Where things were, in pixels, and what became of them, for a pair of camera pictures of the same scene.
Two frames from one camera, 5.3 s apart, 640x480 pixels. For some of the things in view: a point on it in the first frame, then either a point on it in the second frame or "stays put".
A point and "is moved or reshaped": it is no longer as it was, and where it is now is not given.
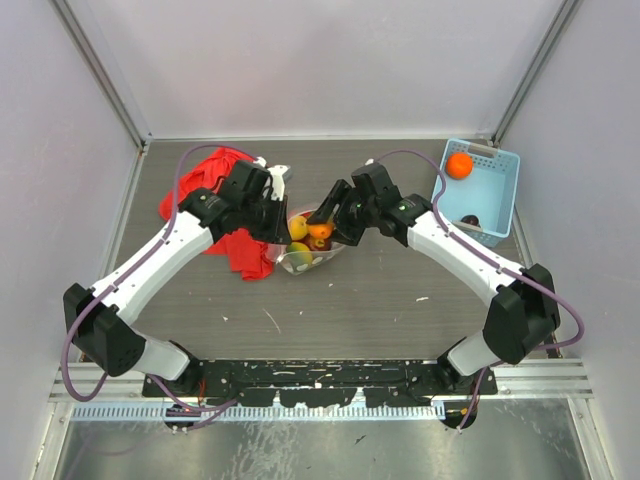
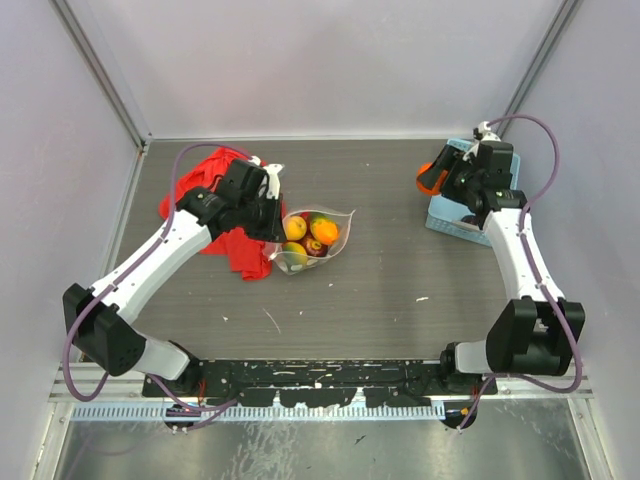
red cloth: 251,257 stays put
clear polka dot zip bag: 311,244 stays put
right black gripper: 336,195 to 452,160
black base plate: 321,383 stays put
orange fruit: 459,165 is moved or reshaped
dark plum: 471,219 stays put
